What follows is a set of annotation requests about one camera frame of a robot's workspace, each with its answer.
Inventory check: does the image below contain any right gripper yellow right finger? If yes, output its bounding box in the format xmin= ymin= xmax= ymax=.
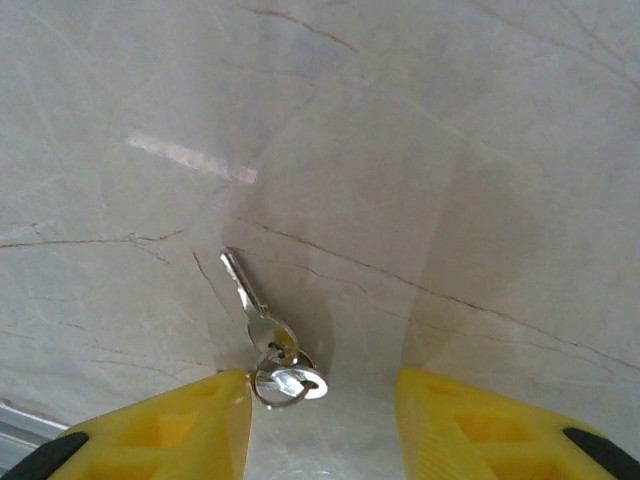
xmin=394 ymin=367 xmax=640 ymax=480

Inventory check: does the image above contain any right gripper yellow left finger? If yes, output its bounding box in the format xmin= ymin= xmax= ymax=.
xmin=0 ymin=368 xmax=254 ymax=480

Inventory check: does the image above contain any silver key ring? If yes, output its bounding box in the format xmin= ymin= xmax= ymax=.
xmin=249 ymin=347 xmax=324 ymax=410

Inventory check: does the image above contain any small silver key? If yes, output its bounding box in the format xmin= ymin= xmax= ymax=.
xmin=257 ymin=366 xmax=331 ymax=403
xmin=219 ymin=248 xmax=302 ymax=362

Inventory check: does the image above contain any wide aluminium base rail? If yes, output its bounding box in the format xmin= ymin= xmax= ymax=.
xmin=0 ymin=397 xmax=69 ymax=439

